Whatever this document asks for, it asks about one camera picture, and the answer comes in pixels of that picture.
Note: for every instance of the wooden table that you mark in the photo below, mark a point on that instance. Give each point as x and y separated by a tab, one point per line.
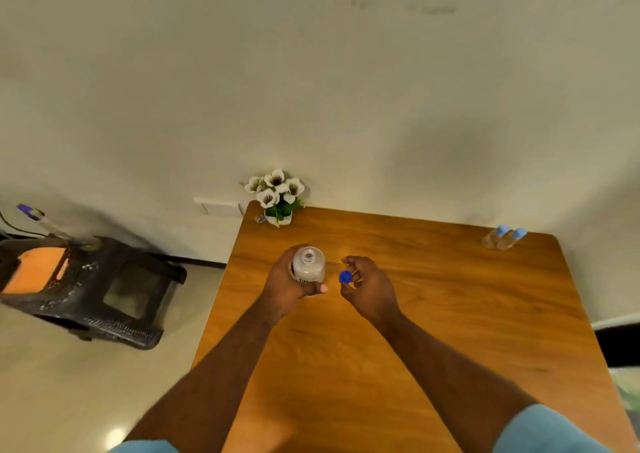
425	327

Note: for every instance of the person's right thumb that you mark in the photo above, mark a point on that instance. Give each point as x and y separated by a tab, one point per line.
348	290

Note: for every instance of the person's left hand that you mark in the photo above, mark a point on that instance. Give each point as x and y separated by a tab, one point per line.
282	290

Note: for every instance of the blue bottle cap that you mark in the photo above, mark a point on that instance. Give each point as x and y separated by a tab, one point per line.
345	277

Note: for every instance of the person's left thumb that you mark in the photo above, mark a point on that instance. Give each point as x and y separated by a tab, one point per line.
311	289

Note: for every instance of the person's left forearm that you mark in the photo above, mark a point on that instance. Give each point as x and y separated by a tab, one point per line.
210	382

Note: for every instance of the person's right forearm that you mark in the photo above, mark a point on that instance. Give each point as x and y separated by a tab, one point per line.
450	372

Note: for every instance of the small bottle with blue cap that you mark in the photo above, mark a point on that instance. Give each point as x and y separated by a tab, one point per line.
494	236
511	239

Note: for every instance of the clear plastic water bottle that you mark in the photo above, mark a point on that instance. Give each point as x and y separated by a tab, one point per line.
308	264

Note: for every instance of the person's right hand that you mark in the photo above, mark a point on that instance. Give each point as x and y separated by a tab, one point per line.
372	293

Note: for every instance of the white wall socket plate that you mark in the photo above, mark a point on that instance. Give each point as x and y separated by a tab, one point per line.
218	207

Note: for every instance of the white flowers in white pot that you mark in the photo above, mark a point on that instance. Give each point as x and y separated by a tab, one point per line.
276	195

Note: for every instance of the light blue left sleeve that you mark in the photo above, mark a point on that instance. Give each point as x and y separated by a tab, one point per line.
145	447

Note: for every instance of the light blue sleeve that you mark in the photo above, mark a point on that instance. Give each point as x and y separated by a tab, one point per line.
547	432
145	447

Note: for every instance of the black and white chair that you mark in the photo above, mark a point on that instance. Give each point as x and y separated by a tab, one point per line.
617	342

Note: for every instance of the light blue right sleeve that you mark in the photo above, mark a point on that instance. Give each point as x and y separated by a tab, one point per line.
547	432

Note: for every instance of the dark plastic stool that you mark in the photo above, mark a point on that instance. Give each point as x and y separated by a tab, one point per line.
85	288

